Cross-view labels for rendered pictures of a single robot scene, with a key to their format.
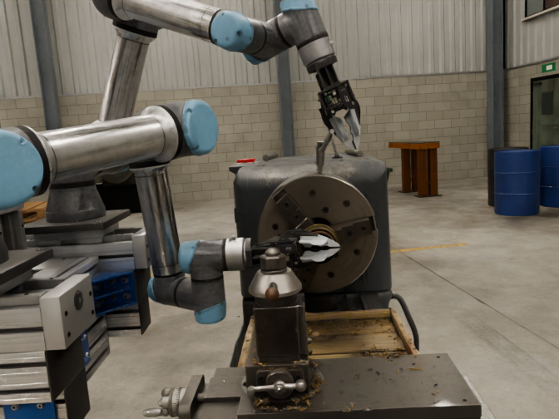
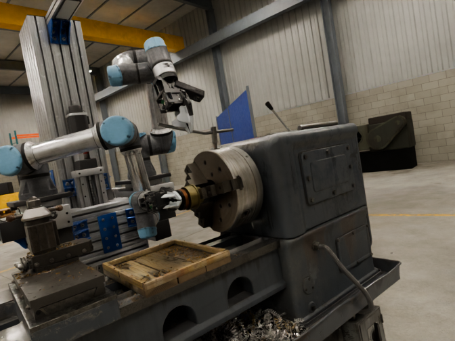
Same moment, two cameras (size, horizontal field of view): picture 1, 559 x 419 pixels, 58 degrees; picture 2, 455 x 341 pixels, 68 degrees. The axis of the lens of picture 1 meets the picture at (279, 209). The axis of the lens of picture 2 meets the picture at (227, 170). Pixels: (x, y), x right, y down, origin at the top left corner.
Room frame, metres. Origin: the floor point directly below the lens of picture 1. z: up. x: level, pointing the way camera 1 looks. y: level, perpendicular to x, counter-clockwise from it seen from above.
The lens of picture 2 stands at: (0.53, -1.10, 1.22)
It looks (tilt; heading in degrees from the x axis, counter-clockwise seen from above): 3 degrees down; 49
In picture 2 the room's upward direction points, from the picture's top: 10 degrees counter-clockwise
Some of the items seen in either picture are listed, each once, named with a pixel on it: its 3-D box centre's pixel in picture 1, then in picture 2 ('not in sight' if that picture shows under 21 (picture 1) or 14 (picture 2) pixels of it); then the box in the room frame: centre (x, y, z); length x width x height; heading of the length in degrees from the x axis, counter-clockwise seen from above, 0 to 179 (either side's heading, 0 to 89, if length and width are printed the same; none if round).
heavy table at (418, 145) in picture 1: (413, 166); not in sight; (10.00, -2.69, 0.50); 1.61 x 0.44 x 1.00; 7
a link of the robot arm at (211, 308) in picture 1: (204, 297); (146, 223); (1.15, 0.19, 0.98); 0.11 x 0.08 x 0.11; 54
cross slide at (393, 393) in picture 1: (323, 396); (51, 279); (0.72, -0.05, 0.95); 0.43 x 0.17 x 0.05; 87
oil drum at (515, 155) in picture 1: (516, 181); not in sight; (7.07, -3.35, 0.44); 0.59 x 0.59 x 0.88
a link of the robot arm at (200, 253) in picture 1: (205, 257); (141, 201); (1.14, 0.18, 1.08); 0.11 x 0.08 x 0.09; 86
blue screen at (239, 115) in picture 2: not in sight; (235, 153); (6.05, 4.88, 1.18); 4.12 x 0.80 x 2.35; 59
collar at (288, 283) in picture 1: (274, 280); (35, 212); (0.73, 0.01, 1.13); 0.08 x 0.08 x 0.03
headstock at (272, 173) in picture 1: (308, 214); (287, 176); (1.75, -0.10, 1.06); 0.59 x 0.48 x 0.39; 177
